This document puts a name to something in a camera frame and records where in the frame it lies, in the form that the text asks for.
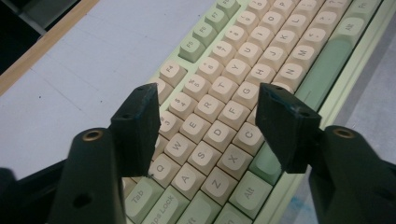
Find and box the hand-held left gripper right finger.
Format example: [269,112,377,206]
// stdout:
[254,82,396,224]

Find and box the white desk frame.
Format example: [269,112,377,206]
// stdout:
[0,0,80,35]

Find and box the green and cream keyboard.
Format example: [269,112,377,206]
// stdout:
[122,0,396,224]

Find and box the wooden table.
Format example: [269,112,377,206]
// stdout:
[0,0,101,97]

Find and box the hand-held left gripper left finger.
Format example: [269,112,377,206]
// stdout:
[46,82,163,224]

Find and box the white table cover board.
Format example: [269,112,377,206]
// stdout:
[0,0,396,224]

